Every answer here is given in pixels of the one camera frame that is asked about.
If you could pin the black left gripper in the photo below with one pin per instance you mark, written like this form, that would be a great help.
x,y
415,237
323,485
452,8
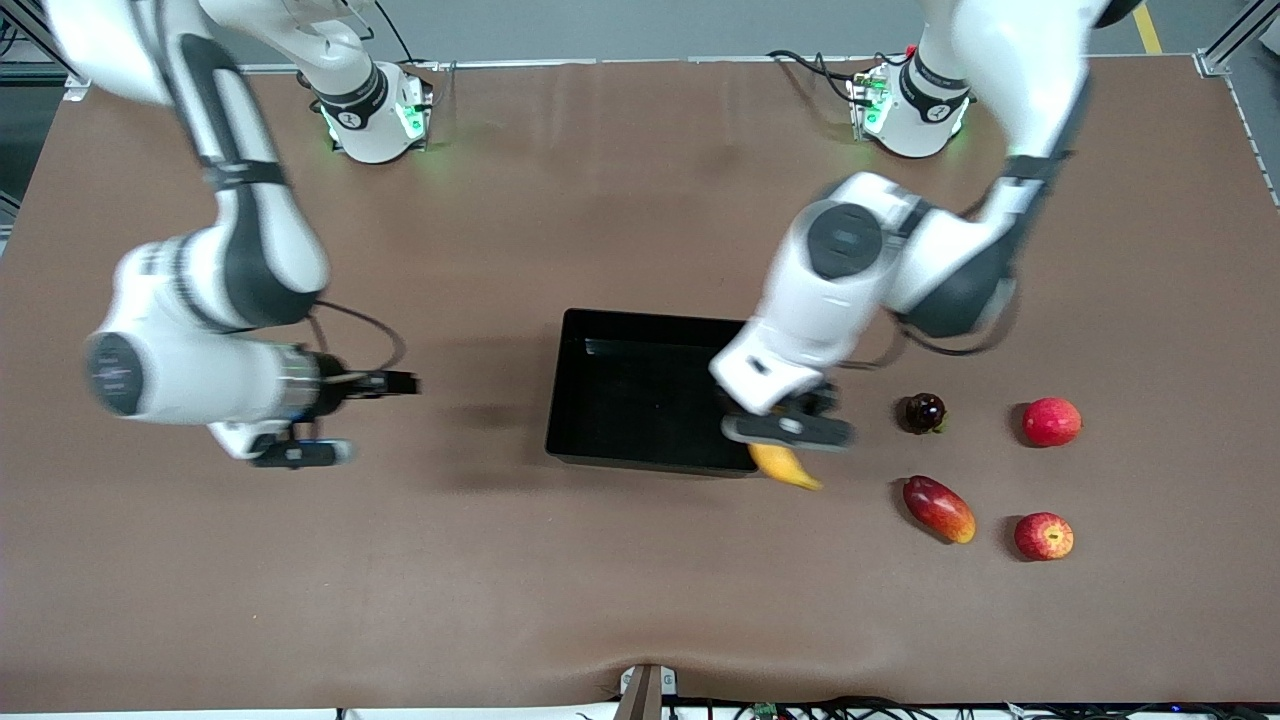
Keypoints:
x,y
822,400

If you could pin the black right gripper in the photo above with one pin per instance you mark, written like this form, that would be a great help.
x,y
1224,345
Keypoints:
x,y
338,386

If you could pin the yellow banana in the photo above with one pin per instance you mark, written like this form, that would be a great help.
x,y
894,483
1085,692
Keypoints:
x,y
785,466

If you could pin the black plastic box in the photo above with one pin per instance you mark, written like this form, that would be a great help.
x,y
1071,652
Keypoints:
x,y
630,400

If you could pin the red yellow-speckled apple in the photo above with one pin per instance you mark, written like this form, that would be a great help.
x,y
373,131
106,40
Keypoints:
x,y
1044,537

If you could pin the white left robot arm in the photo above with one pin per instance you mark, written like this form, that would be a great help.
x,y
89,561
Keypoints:
x,y
840,300

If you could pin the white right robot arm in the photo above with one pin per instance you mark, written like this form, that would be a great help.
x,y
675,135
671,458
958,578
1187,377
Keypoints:
x,y
180,380

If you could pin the dark purple plum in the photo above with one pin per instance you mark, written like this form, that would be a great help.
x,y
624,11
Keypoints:
x,y
925,412

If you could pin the red yellow mango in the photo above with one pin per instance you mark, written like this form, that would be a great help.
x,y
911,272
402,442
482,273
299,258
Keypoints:
x,y
938,508

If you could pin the brown table mat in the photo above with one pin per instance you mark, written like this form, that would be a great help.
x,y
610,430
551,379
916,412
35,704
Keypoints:
x,y
500,580

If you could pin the smooth red peach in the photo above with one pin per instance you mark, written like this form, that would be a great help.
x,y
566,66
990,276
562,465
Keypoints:
x,y
1052,422

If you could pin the green circuit board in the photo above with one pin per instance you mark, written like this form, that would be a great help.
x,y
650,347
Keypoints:
x,y
765,711

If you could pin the silver table edge rail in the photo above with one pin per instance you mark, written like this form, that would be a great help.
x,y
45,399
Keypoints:
x,y
650,61

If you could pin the aluminium frame post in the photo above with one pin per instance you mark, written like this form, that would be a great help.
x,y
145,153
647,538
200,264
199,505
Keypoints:
x,y
25,30
1235,35

